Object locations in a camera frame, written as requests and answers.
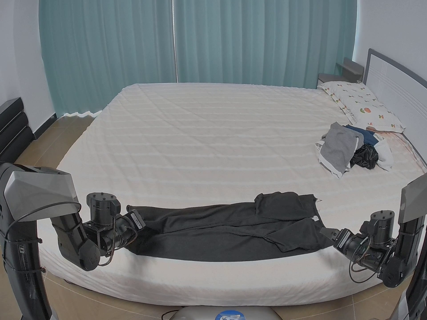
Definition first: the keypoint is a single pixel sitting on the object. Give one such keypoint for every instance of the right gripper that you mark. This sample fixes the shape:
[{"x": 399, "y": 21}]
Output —
[{"x": 345, "y": 242}]

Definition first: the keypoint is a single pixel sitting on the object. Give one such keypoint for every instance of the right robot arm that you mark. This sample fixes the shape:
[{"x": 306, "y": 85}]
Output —
[{"x": 412, "y": 202}]

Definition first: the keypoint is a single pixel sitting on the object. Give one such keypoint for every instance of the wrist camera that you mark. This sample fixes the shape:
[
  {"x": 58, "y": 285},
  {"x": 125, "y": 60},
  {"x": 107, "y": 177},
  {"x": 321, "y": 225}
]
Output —
[
  {"x": 366, "y": 228},
  {"x": 116, "y": 208}
]

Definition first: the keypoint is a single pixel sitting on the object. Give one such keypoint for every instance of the grey bedside table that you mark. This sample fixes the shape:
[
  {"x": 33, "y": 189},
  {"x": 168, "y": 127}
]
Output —
[{"x": 347, "y": 70}]

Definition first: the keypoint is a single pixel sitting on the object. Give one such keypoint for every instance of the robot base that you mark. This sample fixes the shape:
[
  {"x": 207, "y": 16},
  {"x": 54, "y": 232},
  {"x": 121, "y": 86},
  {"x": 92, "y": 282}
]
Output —
[{"x": 220, "y": 313}]

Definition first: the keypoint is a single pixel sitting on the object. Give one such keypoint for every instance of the pile of clothes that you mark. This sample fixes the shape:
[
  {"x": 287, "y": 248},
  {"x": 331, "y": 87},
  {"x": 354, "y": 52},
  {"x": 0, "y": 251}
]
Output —
[{"x": 340, "y": 145}]

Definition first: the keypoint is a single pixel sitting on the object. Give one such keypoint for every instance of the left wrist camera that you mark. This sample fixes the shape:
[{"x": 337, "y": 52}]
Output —
[{"x": 116, "y": 208}]

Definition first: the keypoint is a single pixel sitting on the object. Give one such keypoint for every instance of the blue-green curtain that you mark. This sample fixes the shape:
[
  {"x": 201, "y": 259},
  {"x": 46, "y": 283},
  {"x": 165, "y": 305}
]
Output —
[
  {"x": 106, "y": 45},
  {"x": 260, "y": 32}
]

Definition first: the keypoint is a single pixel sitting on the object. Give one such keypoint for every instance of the white printed pillow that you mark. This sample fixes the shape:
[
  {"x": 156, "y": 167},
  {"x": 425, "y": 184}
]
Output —
[{"x": 363, "y": 107}]

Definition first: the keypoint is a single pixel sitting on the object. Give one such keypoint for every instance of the black trousers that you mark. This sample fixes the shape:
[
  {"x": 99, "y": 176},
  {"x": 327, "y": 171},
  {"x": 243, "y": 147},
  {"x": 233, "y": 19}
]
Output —
[{"x": 216, "y": 232}]

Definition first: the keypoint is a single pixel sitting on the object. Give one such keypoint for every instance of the bed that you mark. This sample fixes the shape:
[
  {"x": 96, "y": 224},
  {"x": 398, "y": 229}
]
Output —
[{"x": 206, "y": 145}]

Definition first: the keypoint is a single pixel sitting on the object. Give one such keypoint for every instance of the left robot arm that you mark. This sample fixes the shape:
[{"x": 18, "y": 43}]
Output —
[{"x": 33, "y": 192}]

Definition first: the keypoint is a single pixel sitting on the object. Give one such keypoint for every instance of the black chest of drawers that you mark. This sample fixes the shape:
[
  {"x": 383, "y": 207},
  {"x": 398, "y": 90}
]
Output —
[{"x": 13, "y": 128}]

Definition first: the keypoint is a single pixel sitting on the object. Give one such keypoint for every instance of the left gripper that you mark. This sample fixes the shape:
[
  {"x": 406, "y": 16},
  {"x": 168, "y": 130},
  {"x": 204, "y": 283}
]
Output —
[{"x": 128, "y": 227}]

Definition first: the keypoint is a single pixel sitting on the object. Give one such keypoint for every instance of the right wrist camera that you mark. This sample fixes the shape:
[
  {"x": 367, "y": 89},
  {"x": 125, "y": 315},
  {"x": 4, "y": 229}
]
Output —
[{"x": 366, "y": 228}]

